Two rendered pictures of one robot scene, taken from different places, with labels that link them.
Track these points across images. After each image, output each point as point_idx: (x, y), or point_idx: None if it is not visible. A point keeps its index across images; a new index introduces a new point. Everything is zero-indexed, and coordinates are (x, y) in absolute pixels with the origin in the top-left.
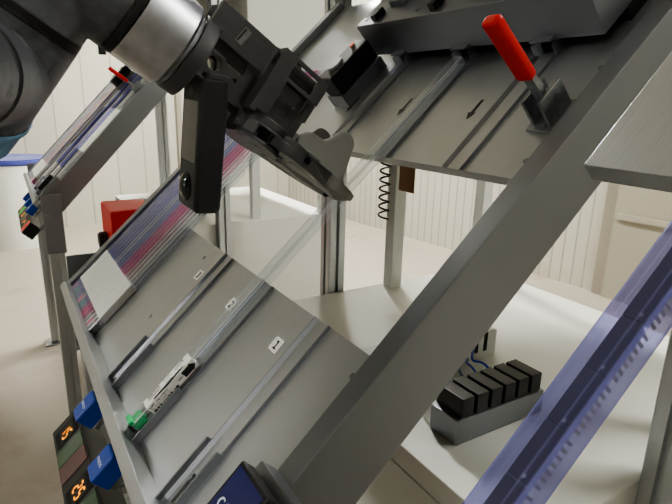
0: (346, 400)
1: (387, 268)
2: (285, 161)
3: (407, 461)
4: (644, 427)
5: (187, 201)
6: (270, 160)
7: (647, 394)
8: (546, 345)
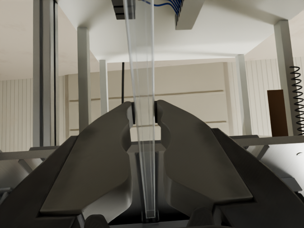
0: None
1: (285, 32)
2: (165, 180)
3: None
4: (89, 21)
5: None
6: (225, 179)
7: (110, 35)
8: (163, 35)
